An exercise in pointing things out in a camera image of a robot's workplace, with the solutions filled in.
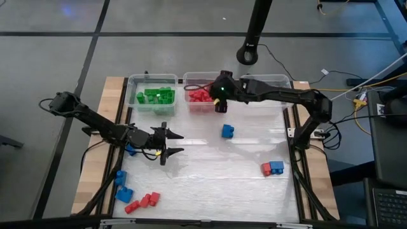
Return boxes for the grey furniture foot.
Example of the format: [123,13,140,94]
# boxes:
[0,135,25,149]

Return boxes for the white floor cable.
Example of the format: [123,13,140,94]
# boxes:
[330,52,407,101]

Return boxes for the white translucent table mat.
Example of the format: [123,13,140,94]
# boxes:
[113,83,300,223]

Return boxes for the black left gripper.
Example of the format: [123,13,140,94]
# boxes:
[126,121,185,167]

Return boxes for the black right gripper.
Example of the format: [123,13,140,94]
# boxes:
[209,69,247,114]

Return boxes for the black camera stand pole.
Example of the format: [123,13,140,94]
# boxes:
[236,0,273,66]

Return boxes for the clear plastic bin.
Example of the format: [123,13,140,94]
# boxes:
[183,71,235,115]
[239,74,295,108]
[125,73,179,117]

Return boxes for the black laptop keyboard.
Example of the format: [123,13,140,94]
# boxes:
[364,177,407,228]

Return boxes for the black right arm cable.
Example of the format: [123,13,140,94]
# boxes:
[322,113,407,151]

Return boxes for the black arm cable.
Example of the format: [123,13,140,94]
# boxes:
[81,139,107,174]
[322,113,407,151]

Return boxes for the black monitor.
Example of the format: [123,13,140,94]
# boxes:
[367,88,407,191]

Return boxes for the black floor cable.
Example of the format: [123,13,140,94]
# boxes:
[256,43,365,86]

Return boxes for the yellow power plug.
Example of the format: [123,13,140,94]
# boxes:
[352,98,367,111]

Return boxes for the dark metal beam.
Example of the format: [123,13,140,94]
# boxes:
[373,0,407,55]

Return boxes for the yellow floor cable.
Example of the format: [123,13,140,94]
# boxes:
[317,71,407,93]
[316,0,350,16]

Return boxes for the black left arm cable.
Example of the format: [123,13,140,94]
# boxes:
[81,139,107,174]

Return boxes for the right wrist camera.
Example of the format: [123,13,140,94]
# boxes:
[216,81,231,96]

